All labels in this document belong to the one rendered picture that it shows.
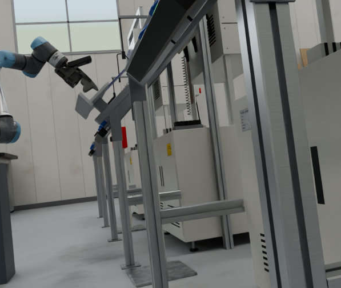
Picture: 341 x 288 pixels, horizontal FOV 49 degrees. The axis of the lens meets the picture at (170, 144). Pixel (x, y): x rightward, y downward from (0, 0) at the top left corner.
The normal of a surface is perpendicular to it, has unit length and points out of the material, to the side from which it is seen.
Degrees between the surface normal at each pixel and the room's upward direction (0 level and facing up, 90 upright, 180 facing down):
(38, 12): 90
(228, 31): 90
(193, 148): 90
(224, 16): 90
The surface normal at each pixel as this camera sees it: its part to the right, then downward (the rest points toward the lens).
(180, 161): 0.24, -0.08
